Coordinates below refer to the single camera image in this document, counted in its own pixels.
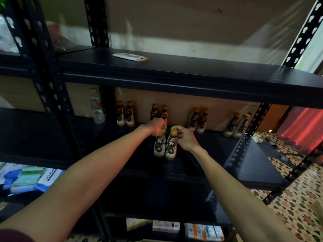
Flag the person's right hand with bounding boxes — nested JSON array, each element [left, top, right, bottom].
[[171, 125, 203, 153]]

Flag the person's left hand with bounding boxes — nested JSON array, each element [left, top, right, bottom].
[[141, 117, 167, 137]]

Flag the black metal shelf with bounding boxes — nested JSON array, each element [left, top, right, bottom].
[[0, 0, 109, 235], [56, 0, 323, 242]]

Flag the person's left forearm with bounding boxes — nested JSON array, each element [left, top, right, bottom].
[[0, 129, 152, 242]]

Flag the person's right forearm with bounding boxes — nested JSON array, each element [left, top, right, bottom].
[[191, 148, 298, 242]]

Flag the clear water bottle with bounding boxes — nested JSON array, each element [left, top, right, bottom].
[[90, 88, 106, 124]]

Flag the flat white orange packet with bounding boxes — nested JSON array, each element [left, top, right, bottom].
[[112, 52, 149, 62]]

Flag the dark floor mat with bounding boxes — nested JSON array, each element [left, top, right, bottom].
[[255, 133, 298, 164]]

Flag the stack of pink white boxes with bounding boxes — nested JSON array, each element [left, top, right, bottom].
[[152, 220, 181, 234]]

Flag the row of orange blue packets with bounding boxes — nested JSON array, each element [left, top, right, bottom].
[[184, 223, 225, 242]]

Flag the tissue packs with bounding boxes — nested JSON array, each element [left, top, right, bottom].
[[125, 217, 152, 231]]

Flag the red curtain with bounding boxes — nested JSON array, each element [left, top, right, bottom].
[[277, 106, 323, 154]]

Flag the row of wet wipe packs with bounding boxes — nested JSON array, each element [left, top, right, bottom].
[[0, 163, 65, 196]]

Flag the stack of white plastic packs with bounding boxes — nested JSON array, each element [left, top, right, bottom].
[[0, 15, 21, 53]]

